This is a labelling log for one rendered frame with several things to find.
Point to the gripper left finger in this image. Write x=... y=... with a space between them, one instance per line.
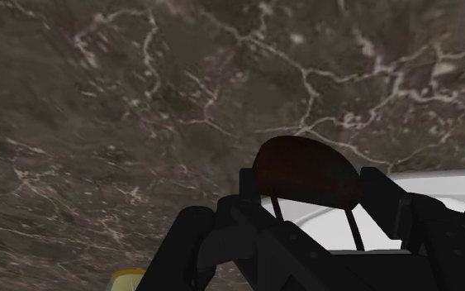
x=224 y=246

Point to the yellow rimmed pale container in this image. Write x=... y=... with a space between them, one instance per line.
x=125 y=282

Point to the dark brown oval object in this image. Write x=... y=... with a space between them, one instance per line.
x=304 y=171

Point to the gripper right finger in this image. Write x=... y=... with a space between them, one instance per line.
x=449 y=241

